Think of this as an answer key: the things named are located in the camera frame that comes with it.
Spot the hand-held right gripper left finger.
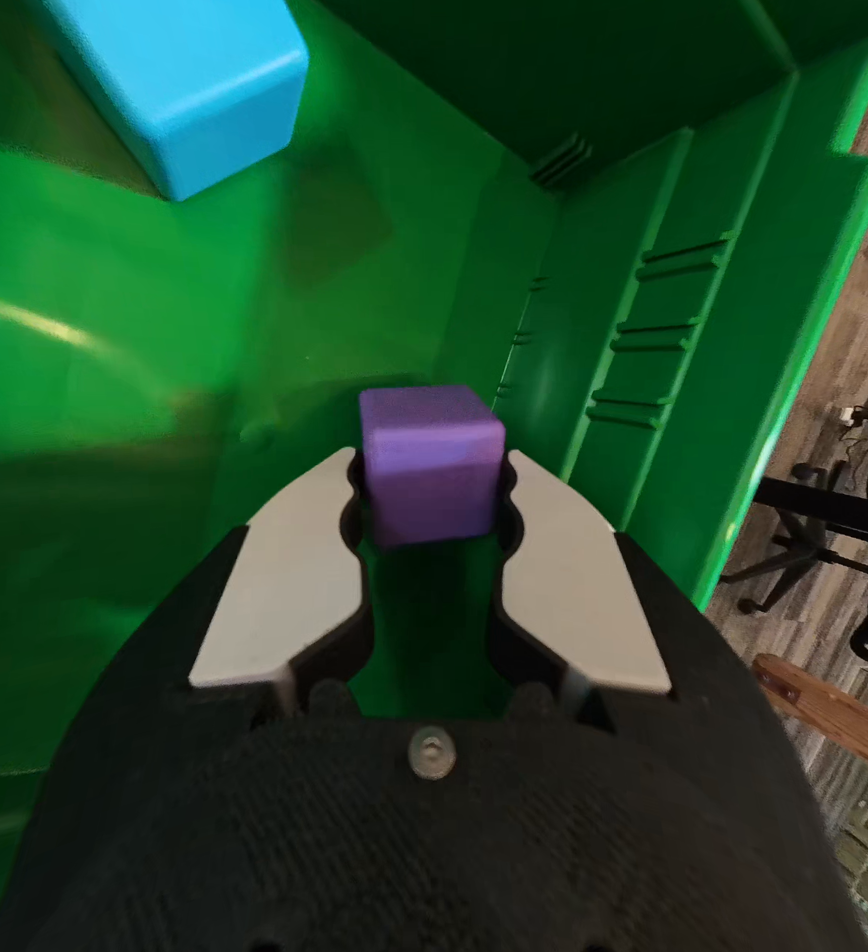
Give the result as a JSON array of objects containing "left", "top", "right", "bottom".
[{"left": 187, "top": 446, "right": 375, "bottom": 726}]

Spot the blue cube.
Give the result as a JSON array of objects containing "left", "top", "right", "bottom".
[{"left": 28, "top": 0, "right": 310, "bottom": 202}]

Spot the purple cube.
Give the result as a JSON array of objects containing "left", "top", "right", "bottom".
[{"left": 359, "top": 385, "right": 507, "bottom": 549}]

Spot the green plastic bin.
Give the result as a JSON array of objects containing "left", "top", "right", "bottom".
[{"left": 0, "top": 0, "right": 868, "bottom": 952}]

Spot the black rolling chair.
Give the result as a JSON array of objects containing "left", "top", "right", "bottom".
[{"left": 720, "top": 405, "right": 868, "bottom": 674}]

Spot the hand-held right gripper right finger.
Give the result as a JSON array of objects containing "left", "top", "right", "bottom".
[{"left": 487, "top": 448, "right": 673, "bottom": 726}]

